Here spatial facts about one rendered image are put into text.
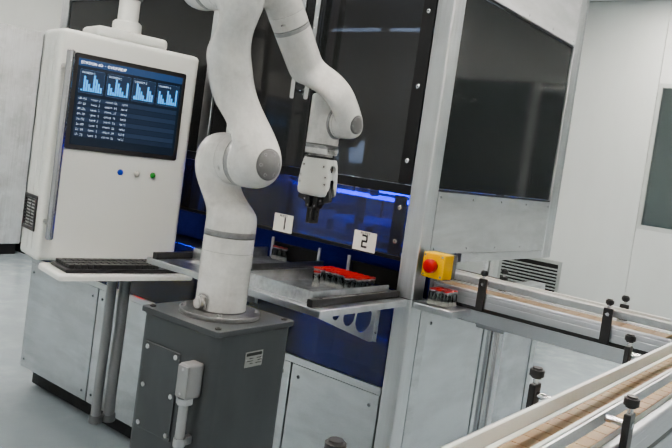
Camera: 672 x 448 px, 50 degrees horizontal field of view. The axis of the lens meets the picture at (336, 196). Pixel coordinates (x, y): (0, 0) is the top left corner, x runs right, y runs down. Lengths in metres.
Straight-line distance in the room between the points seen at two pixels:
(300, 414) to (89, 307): 1.22
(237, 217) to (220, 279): 0.15
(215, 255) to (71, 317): 1.80
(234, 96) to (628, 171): 5.34
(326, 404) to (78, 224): 1.00
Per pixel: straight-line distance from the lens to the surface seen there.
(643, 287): 6.64
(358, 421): 2.30
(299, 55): 1.77
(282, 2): 1.74
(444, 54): 2.13
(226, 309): 1.69
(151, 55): 2.60
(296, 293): 1.90
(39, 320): 3.63
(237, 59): 1.63
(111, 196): 2.57
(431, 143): 2.10
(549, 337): 2.07
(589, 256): 6.76
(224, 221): 1.66
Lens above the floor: 1.26
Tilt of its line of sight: 3 degrees down
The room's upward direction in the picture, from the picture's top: 8 degrees clockwise
